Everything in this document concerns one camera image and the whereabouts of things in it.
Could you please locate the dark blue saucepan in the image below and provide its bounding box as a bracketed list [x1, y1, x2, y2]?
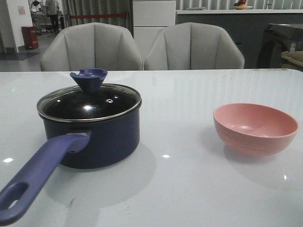
[0, 83, 143, 227]

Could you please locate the dark grey counter cabinet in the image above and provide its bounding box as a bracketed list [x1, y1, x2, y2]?
[176, 9, 303, 69]

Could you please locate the pink plastic bowl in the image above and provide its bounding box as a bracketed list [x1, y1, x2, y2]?
[213, 103, 299, 156]

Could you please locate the standing person in background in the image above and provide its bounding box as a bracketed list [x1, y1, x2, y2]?
[45, 0, 60, 33]

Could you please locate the glass lid with blue knob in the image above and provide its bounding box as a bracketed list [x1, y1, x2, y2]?
[36, 68, 142, 122]

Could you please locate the right grey upholstered chair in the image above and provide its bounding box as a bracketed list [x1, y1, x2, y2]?
[144, 22, 245, 70]

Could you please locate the red stanchion belt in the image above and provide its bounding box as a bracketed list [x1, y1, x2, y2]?
[69, 13, 127, 19]

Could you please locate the beige cushion stack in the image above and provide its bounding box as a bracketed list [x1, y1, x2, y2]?
[281, 51, 303, 71]

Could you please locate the red trash bin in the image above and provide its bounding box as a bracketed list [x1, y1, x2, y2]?
[21, 26, 39, 50]

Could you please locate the left grey upholstered chair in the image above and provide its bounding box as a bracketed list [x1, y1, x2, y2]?
[40, 22, 143, 71]

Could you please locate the white refrigerator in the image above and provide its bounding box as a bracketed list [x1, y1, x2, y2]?
[133, 0, 176, 59]

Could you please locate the fruit plate on counter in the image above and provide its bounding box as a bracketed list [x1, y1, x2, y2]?
[232, 0, 253, 10]

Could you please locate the grey upholstered chair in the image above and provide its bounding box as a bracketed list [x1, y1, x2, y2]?
[144, 22, 245, 70]
[40, 22, 143, 71]

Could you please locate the grey pleated curtain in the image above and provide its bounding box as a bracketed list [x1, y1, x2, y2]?
[62, 0, 134, 34]

